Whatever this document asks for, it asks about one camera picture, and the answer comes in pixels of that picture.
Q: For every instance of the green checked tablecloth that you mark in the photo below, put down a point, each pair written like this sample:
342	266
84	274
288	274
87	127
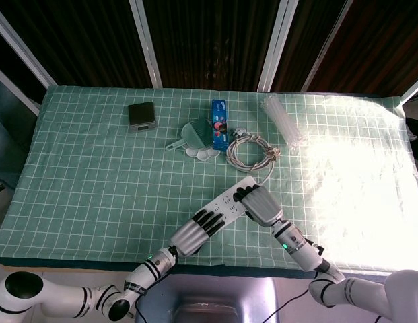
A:
94	185

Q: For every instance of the dark green under cloth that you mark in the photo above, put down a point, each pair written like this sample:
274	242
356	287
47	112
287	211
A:
94	264

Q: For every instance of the white frame post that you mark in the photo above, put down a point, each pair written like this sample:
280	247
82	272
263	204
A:
277	43
146	43
326	47
23	50

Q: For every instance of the white power strip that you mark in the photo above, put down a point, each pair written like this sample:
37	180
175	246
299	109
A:
225	203

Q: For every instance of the dark brown pleated curtain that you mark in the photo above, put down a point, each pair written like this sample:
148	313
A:
212	40

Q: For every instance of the dark green small brush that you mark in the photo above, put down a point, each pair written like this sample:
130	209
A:
202	133

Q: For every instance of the blue cookie box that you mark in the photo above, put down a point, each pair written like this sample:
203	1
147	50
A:
218	111

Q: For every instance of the light green small dustpan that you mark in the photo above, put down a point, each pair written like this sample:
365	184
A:
187	134

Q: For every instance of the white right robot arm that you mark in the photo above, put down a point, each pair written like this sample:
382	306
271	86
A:
299	249

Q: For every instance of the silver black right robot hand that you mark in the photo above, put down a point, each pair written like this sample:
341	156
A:
262	205

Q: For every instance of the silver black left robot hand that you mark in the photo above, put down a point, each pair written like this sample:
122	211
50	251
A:
188	239

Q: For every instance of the clear bag of straws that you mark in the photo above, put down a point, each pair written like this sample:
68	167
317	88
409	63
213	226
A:
282	121

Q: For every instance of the silver digital kitchen scale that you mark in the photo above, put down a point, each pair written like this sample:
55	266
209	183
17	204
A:
141	112

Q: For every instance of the white flower-shaped palette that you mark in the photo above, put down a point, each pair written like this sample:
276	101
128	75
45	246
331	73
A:
203	154

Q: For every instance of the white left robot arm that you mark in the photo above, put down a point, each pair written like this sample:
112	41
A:
151	269

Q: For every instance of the grey robot torso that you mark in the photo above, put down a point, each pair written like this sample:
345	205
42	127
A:
212	303

